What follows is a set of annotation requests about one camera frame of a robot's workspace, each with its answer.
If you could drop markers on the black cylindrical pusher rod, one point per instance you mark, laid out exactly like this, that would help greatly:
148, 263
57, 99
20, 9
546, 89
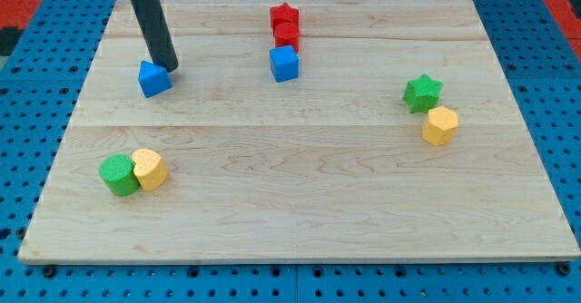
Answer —
151, 19

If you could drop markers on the blue triangle block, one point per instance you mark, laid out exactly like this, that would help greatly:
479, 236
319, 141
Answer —
153, 79

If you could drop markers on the blue cube block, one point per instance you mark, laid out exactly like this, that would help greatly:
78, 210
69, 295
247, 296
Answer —
284, 63

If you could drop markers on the red star block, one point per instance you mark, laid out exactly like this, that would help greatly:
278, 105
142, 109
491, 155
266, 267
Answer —
284, 13

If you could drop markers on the red cylinder block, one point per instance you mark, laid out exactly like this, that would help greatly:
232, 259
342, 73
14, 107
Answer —
287, 34

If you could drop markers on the yellow heart block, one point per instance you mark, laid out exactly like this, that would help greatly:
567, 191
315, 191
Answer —
149, 168

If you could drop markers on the green cylinder block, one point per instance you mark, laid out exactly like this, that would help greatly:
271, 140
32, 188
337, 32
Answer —
116, 171

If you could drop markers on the wooden board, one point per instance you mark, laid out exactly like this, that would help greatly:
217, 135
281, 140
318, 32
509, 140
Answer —
328, 168

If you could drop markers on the green star block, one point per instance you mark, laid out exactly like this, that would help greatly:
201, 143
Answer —
422, 94

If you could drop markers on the yellow hexagon block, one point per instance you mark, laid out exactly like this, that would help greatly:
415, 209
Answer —
439, 126

